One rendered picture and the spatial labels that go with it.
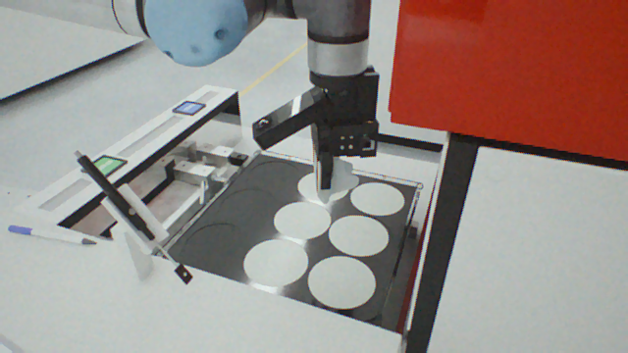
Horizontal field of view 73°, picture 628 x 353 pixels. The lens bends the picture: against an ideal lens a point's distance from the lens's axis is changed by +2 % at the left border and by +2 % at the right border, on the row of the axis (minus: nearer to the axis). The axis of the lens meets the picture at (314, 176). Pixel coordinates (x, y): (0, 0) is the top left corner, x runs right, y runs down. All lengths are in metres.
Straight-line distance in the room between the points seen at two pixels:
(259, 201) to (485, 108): 0.54
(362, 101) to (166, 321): 0.36
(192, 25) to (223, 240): 0.43
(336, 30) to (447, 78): 0.20
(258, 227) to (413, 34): 0.49
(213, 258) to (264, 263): 0.08
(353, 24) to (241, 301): 0.35
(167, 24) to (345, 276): 0.43
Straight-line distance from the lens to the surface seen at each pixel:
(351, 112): 0.56
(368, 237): 0.72
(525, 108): 0.34
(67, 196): 0.82
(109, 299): 0.60
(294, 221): 0.75
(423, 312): 0.48
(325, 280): 0.65
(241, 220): 0.76
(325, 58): 0.51
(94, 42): 4.37
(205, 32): 0.38
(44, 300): 0.63
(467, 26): 0.32
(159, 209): 0.85
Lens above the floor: 1.39
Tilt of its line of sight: 35 degrees down
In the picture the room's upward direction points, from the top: straight up
